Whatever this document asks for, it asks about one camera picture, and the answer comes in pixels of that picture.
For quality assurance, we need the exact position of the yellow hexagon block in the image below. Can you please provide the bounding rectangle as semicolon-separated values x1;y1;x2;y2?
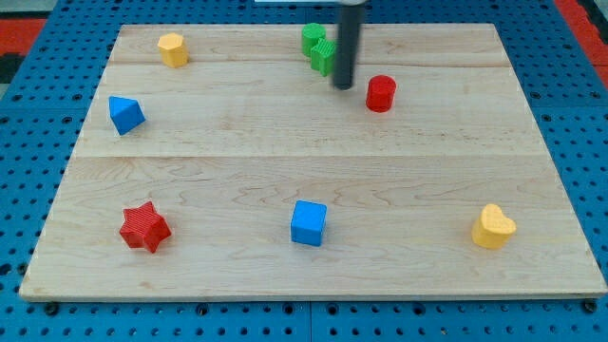
157;32;189;68

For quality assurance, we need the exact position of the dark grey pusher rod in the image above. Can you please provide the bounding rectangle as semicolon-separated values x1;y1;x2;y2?
332;0;366;90

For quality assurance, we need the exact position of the green cylinder block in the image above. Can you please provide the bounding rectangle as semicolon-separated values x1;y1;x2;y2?
300;23;326;57

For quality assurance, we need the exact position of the red star block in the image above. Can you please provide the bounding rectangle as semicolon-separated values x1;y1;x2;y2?
119;201;172;254

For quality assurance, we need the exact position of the light wooden board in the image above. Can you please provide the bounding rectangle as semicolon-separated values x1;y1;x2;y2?
20;24;607;302

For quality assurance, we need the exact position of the red cylinder block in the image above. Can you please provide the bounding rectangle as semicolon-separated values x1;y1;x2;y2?
366;75;397;113

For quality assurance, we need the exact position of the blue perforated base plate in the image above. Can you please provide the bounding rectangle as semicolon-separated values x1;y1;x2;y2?
1;1;607;341

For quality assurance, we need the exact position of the green star block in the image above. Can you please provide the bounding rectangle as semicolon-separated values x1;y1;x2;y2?
310;38;336;77

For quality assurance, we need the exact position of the blue triangle block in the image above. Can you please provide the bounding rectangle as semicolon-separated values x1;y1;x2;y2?
108;96;145;136

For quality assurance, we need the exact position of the blue cube block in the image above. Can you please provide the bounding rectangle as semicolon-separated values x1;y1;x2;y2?
290;200;327;247

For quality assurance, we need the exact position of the yellow heart block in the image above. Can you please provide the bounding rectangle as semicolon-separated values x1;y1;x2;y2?
471;203;517;250

